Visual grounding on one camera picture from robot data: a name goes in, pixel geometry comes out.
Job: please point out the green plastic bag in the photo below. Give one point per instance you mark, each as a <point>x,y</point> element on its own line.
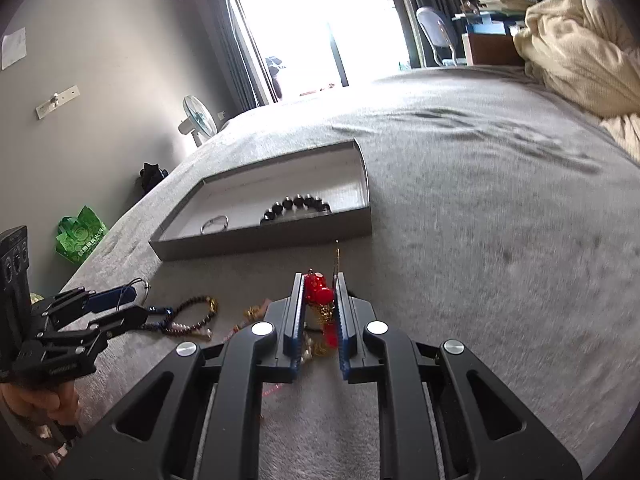
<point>80,235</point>

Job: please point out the stack of papers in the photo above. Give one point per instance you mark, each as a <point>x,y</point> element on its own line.
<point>505,2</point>

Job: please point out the cream blanket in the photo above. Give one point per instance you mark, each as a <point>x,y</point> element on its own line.
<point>575,50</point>

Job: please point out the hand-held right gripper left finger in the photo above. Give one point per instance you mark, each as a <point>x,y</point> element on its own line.
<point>299,320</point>

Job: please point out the white wall plate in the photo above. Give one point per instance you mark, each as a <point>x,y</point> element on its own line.
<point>57,101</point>

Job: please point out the white standing fan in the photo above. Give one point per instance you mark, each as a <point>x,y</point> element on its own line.
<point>196,112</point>

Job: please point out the blue chair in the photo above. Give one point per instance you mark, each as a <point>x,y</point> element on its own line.
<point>435,27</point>

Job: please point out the black bag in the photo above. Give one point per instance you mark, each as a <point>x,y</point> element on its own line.
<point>151,176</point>

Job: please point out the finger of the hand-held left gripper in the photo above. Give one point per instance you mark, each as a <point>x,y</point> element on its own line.
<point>120,321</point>
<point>112,299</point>

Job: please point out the glass balcony door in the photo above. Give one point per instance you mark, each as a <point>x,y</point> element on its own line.
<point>300,20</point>

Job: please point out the person's left hand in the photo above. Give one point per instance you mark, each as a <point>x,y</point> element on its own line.
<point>45,402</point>

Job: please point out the dark balcony object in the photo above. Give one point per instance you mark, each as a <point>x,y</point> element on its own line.
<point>276,77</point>

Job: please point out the cluttered desk with books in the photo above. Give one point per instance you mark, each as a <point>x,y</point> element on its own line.
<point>492,22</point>

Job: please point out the grey cardboard box tray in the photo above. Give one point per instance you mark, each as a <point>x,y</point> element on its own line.
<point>280,185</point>

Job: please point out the silver bangle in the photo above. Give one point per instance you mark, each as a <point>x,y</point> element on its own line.
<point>202,226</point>

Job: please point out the brown wooden cabinet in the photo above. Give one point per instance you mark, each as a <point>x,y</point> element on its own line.
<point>492,50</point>

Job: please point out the grey curtain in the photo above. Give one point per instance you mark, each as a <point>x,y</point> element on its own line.
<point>227,35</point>
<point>407,10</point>

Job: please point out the white wall paper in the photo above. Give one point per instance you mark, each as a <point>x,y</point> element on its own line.
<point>14,49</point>

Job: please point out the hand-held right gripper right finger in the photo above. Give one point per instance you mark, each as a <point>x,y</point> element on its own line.
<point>342,330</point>

